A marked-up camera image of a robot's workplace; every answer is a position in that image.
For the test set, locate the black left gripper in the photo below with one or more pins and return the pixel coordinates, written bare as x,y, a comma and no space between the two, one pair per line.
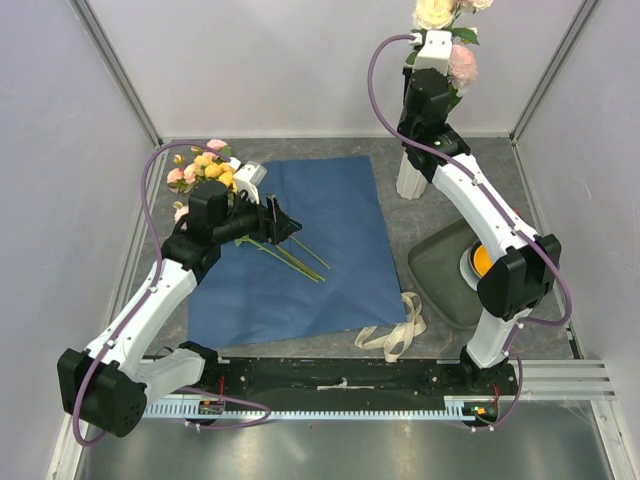
273,225

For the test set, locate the white ribbed vase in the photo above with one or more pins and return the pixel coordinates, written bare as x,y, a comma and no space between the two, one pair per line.
410,183

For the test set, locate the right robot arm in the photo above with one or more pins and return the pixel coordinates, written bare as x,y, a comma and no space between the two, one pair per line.
523,262

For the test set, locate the dark green tray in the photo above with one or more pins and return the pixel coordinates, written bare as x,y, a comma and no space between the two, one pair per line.
434,268

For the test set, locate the slotted cable duct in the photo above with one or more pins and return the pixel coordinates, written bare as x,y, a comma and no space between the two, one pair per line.
197,408

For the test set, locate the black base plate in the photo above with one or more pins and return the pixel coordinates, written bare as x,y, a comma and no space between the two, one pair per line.
343,385

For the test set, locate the cream white rose stem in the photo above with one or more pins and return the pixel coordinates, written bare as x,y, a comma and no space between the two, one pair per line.
443,15

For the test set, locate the pink rose stem with bud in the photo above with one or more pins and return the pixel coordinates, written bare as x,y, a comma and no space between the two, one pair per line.
462,73

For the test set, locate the orange bowl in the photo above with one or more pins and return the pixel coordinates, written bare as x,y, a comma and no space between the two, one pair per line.
480,260

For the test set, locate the blue wrapping paper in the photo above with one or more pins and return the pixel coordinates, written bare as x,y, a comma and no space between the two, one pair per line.
249,296

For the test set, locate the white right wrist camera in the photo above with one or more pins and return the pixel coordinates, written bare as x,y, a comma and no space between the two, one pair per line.
434,50

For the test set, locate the artificial flower bouquet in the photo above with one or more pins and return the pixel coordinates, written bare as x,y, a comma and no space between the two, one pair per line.
210,170

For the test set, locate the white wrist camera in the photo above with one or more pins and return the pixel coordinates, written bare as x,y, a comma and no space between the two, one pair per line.
247,177
434,50

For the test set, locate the cream ribbon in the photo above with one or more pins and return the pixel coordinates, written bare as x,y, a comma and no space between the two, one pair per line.
394,344

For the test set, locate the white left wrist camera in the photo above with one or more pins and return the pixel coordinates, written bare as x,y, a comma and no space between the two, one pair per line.
247,177

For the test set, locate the white plate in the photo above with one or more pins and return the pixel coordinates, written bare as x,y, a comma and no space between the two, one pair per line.
467,270

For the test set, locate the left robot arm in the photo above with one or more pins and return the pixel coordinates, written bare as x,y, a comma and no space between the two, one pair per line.
107,385

